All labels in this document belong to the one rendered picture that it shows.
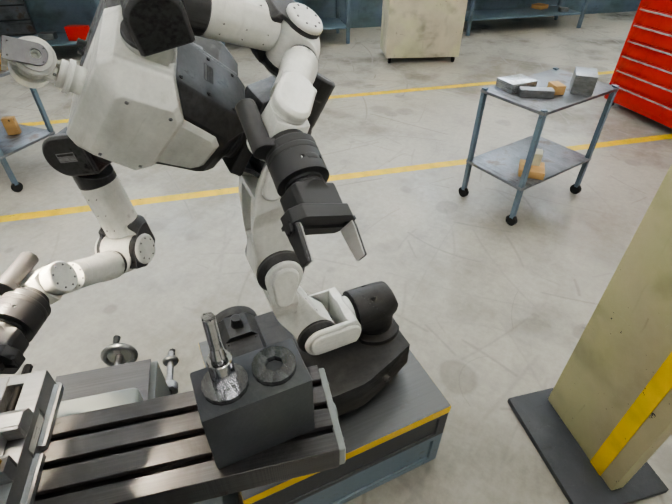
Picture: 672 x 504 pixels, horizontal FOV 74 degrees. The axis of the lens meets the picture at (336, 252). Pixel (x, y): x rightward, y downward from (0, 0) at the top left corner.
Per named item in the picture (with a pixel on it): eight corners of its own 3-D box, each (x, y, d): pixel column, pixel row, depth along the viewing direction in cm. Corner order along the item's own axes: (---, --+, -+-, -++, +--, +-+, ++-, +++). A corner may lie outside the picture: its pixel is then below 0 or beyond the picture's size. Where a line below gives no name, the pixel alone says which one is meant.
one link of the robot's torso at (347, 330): (338, 306, 173) (338, 281, 164) (361, 343, 159) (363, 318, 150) (287, 323, 166) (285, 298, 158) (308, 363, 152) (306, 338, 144)
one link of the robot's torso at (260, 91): (323, 74, 112) (262, 40, 101) (346, 91, 103) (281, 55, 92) (274, 170, 122) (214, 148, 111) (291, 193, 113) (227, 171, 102)
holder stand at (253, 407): (205, 421, 102) (187, 368, 89) (296, 387, 109) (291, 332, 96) (218, 470, 93) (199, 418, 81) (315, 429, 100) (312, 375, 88)
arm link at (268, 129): (298, 186, 79) (278, 136, 83) (330, 147, 72) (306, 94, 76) (241, 185, 72) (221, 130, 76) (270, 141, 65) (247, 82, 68)
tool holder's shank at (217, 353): (221, 348, 84) (210, 307, 77) (231, 358, 82) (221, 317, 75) (206, 358, 82) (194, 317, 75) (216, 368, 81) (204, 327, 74)
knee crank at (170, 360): (165, 353, 173) (161, 343, 169) (181, 350, 174) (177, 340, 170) (162, 402, 156) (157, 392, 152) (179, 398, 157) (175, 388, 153)
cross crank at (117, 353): (108, 359, 159) (97, 337, 152) (143, 353, 161) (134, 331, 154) (101, 397, 147) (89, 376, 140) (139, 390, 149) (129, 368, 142)
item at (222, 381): (228, 366, 89) (223, 347, 86) (241, 380, 87) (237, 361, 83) (207, 380, 87) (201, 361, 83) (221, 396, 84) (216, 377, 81)
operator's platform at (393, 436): (361, 343, 237) (364, 288, 212) (436, 458, 189) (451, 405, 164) (214, 397, 211) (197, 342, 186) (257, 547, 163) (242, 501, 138)
